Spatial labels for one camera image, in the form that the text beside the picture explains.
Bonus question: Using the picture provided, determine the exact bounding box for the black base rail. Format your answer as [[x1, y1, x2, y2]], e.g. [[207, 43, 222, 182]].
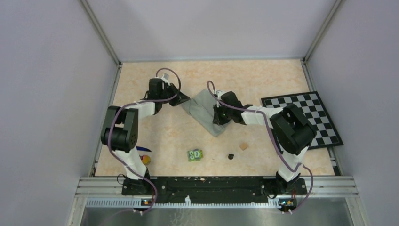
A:
[[121, 176, 307, 204]]

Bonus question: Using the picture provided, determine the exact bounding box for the red yellow ball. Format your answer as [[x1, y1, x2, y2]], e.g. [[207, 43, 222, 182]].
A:
[[141, 155, 151, 165]]

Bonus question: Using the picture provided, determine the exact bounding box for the black white checkerboard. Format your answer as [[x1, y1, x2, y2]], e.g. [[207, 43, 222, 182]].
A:
[[261, 91, 343, 150]]

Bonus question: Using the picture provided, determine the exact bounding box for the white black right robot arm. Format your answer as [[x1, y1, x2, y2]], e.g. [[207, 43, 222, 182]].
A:
[[211, 90, 317, 194]]

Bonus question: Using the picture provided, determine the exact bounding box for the small tan wooden block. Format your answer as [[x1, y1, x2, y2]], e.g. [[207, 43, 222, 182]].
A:
[[239, 143, 248, 151]]

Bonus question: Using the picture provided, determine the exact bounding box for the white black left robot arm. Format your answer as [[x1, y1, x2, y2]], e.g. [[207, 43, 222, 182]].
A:
[[100, 78, 190, 195]]

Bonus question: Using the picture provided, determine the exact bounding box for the grey-green cloth napkin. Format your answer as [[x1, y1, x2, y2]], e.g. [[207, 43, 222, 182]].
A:
[[181, 89, 229, 137]]

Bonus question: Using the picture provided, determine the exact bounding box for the aluminium frame rail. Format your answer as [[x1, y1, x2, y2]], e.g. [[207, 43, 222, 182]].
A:
[[75, 176, 359, 209]]

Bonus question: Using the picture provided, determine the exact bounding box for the green owl toy block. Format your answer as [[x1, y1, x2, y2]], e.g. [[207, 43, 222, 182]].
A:
[[187, 149, 204, 162]]

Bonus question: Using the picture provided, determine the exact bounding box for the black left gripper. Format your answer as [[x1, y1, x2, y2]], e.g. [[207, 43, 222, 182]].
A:
[[159, 83, 190, 107]]

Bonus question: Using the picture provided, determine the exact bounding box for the blue pen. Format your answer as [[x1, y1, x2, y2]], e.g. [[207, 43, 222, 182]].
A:
[[136, 146, 151, 152]]

